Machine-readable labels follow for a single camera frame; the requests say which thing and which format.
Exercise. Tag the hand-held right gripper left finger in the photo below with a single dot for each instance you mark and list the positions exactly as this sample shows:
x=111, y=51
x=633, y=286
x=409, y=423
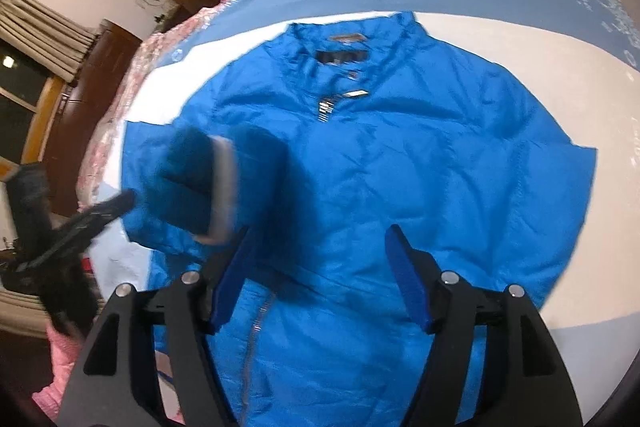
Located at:
x=229, y=279

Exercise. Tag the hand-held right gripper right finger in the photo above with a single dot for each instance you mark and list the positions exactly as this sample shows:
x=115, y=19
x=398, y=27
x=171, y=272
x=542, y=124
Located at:
x=407, y=279

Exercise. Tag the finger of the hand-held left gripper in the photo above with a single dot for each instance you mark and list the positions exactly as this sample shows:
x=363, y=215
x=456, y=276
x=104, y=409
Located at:
x=95, y=217

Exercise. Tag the blue puffer jacket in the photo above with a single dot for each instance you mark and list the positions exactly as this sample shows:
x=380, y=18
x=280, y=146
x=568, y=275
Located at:
x=410, y=157

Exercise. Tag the wooden framed window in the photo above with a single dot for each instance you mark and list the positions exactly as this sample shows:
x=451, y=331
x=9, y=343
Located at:
x=20, y=87

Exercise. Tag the dark wooden wardrobe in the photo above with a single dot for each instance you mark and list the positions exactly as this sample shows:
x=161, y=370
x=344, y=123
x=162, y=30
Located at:
x=100, y=77

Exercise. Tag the pink floral quilt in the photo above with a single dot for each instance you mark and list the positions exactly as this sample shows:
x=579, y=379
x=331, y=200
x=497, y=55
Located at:
x=150, y=57

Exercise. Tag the beige curtain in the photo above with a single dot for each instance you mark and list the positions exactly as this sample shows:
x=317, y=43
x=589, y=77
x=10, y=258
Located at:
x=40, y=27

